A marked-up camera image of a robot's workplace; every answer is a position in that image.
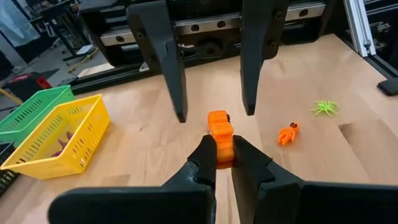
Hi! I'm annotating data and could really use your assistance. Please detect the pale blue tarp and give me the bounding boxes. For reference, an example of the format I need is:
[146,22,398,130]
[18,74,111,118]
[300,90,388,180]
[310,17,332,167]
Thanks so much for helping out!
[0,0,41,47]

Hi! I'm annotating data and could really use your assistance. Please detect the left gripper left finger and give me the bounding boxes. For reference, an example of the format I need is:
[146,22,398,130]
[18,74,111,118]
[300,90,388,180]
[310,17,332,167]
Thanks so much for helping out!
[47,134,218,224]

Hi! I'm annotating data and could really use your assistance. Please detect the silver aluminium frame post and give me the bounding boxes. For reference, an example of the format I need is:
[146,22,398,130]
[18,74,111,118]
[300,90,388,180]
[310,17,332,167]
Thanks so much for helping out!
[343,0,373,57]

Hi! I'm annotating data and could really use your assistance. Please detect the green plastic spider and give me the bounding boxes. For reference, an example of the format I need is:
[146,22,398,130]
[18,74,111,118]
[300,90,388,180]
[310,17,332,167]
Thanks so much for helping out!
[310,100,340,118]

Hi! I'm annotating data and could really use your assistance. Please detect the yellow plastic basket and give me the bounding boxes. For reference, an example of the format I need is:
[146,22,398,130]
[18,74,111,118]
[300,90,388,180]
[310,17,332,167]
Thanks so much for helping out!
[0,94,111,180]

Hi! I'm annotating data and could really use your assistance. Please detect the green plastic basket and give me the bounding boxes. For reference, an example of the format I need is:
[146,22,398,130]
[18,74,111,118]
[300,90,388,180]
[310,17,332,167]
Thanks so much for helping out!
[0,84,75,147]

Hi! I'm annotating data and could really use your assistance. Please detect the black plastic basket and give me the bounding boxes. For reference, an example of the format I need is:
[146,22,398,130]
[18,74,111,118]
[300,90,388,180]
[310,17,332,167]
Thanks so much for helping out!
[0,141,19,197]

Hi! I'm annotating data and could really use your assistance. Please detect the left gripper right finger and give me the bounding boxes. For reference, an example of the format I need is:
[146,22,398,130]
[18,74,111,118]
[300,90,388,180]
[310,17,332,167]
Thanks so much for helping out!
[231,134,398,224]

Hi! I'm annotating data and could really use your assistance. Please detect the orange pumpkin toy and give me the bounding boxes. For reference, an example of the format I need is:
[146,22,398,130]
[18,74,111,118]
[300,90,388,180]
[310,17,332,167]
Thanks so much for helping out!
[277,121,300,146]
[207,110,234,170]

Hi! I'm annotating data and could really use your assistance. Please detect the yellow hanging cable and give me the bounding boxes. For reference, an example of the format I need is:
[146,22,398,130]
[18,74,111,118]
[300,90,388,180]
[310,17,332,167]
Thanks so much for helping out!
[67,46,100,74]

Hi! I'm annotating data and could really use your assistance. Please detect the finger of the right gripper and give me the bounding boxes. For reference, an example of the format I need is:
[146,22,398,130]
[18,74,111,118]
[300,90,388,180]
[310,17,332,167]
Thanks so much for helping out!
[239,0,290,116]
[126,0,189,124]

